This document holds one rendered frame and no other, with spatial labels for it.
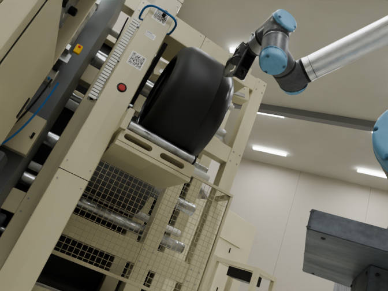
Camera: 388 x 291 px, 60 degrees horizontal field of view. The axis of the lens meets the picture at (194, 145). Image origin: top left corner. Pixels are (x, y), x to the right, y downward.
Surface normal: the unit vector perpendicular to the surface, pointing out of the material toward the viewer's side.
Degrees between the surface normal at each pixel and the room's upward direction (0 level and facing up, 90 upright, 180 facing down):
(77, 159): 90
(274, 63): 170
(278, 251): 90
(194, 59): 73
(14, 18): 90
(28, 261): 90
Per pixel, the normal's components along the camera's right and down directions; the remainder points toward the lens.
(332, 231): -0.25, -0.47
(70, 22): 0.43, -0.20
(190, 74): 0.20, -0.34
